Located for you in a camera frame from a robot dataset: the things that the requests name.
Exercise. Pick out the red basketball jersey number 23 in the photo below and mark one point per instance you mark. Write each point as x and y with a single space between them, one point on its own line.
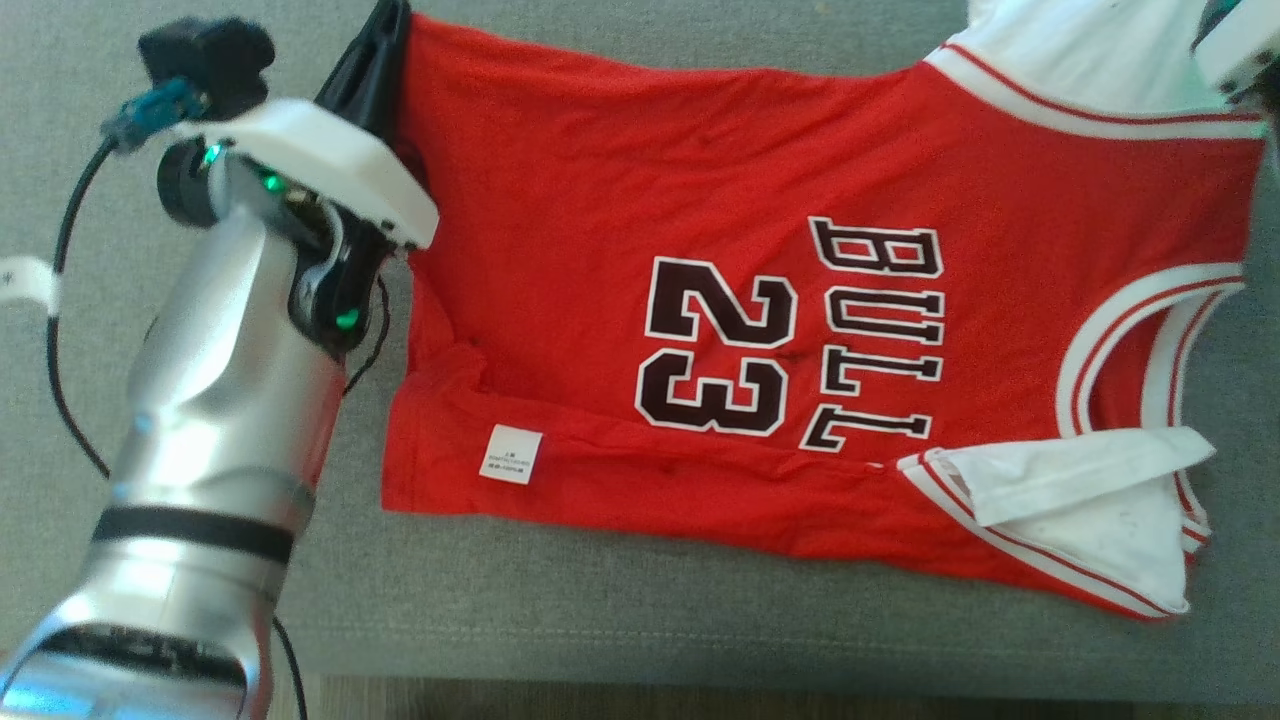
600 200

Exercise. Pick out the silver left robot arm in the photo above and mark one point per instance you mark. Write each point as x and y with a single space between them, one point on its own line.
210 420

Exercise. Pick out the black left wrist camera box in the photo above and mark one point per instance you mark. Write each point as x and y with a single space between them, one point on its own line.
205 60

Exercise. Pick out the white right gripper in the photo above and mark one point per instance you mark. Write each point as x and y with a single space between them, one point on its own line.
1245 50

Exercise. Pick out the large grey fabric sofa cushion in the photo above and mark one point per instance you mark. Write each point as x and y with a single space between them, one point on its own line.
620 610

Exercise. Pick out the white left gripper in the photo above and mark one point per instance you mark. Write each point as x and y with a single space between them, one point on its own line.
320 160

